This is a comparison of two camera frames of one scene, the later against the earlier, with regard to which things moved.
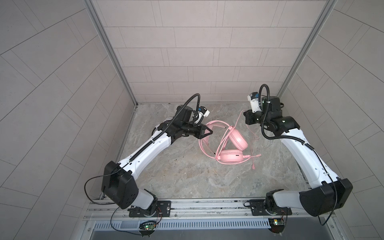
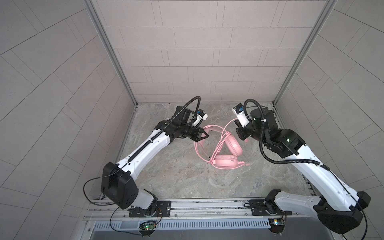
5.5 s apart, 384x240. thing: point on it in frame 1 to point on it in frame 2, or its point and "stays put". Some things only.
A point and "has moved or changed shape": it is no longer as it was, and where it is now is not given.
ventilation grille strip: [135, 225] stays put
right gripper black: [248, 116] to [239, 129]
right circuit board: [276, 225] stays put
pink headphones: [225, 144] has moved or changed shape
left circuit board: [147, 226] stays put
